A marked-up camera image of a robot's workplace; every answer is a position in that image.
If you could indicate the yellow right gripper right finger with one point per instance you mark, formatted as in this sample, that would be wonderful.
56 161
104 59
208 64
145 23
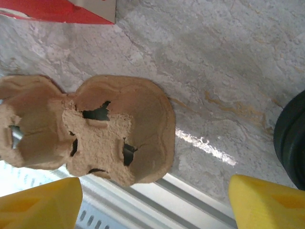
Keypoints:
269 207

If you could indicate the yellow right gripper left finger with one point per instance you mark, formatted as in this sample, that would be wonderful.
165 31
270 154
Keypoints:
35 207

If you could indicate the brown cardboard cup carrier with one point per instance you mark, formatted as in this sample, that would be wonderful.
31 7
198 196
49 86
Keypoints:
100 138

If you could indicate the red white paper bag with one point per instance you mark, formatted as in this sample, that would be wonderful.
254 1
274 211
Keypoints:
59 12

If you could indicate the wide grooved aluminium rail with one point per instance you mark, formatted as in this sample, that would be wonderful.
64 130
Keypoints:
155 202

